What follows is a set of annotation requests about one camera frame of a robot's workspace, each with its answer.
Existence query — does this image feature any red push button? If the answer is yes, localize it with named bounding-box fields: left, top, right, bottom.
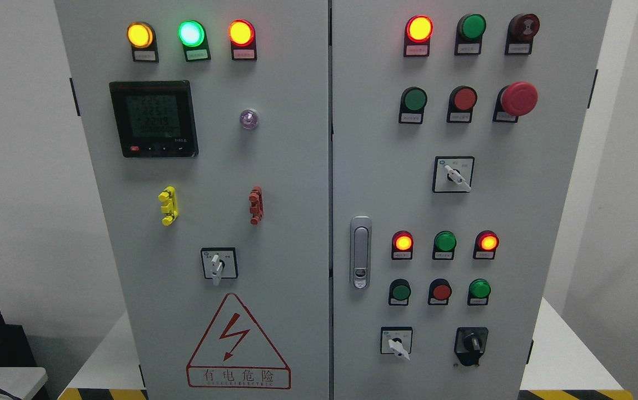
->
left=446, top=86, right=477, bottom=123
left=427, top=278, right=453, bottom=306

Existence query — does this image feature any white rotary selector switch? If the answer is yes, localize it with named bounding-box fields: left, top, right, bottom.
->
left=200, top=247, right=240, bottom=286

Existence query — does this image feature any yellow terminal clip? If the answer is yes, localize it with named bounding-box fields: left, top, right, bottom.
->
left=157, top=186, right=179, bottom=226

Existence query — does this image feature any green push button upper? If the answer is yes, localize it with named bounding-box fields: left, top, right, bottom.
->
left=398, top=86, right=427, bottom=124

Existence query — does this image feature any dark red buzzer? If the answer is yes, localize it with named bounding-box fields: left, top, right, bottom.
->
left=505, top=13, right=540, bottom=56

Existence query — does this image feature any green push button lower right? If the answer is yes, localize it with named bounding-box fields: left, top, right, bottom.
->
left=467, top=278, right=491, bottom=306

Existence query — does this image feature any red indicator lamp left door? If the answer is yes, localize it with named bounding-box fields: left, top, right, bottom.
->
left=228, top=19, right=257, bottom=61

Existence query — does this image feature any grey electrical control cabinet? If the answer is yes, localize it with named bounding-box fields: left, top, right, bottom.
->
left=54, top=1, right=611, bottom=399

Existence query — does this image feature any black rotary selector switch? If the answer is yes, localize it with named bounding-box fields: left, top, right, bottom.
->
left=453, top=327, right=489, bottom=367

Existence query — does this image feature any green lit indicator lamp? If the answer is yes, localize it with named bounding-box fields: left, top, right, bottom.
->
left=177, top=20, right=211, bottom=62

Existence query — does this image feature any green push button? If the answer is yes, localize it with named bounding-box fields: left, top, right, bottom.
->
left=398, top=86, right=427, bottom=124
left=388, top=278, right=411, bottom=306
left=467, top=278, right=491, bottom=306

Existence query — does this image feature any red push button upper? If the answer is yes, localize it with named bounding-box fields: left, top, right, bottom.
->
left=446, top=86, right=477, bottom=123

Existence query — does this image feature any red lit lamp lower left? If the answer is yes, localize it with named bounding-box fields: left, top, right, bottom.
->
left=391, top=231, right=413, bottom=260

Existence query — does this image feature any black digital power meter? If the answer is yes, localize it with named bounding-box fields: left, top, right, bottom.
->
left=109, top=79, right=198, bottom=158

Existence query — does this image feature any green push button lower left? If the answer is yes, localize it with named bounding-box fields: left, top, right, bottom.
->
left=388, top=278, right=411, bottom=306

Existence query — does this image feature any white rotary switch right upper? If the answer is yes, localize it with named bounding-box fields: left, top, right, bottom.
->
left=432, top=156, right=475, bottom=193

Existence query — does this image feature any white rotary switch bottom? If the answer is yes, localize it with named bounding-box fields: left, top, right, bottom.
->
left=380, top=326, right=413, bottom=361

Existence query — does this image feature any red emergency stop button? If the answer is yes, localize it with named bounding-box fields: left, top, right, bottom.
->
left=492, top=81, right=539, bottom=123

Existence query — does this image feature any yellow indicator lamp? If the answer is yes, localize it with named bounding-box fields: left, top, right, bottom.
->
left=127, top=21, right=159, bottom=63

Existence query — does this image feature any white box bottom left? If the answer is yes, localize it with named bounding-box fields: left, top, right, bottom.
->
left=0, top=367, right=49, bottom=399

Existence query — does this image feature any silver door handle lock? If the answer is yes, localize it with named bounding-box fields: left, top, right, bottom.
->
left=350, top=216, right=372, bottom=289

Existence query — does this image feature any clear light bulb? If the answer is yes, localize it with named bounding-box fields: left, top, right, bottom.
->
left=238, top=108, right=259, bottom=130

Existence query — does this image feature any red triangle warning sticker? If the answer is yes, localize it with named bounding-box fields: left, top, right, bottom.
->
left=186, top=293, right=291, bottom=390

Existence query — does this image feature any red lit lamp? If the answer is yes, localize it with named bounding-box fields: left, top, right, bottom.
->
left=472, top=230, right=500, bottom=260
left=391, top=231, right=413, bottom=260

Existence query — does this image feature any green lamp top right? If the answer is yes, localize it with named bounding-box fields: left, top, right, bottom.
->
left=454, top=13, right=486, bottom=56

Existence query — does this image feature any red terminal clip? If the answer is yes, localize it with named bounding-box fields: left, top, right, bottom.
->
left=248, top=186, right=264, bottom=226

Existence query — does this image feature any red push button lower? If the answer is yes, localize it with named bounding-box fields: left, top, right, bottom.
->
left=427, top=278, right=453, bottom=306

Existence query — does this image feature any red indicator lamp top right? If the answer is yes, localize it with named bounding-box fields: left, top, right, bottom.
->
left=403, top=15, right=433, bottom=58

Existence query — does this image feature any red lit lamp lower right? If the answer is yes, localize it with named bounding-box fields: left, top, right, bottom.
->
left=472, top=230, right=500, bottom=260

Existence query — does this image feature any green lamp lower middle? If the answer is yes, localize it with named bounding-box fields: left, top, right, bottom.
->
left=432, top=231, right=457, bottom=260

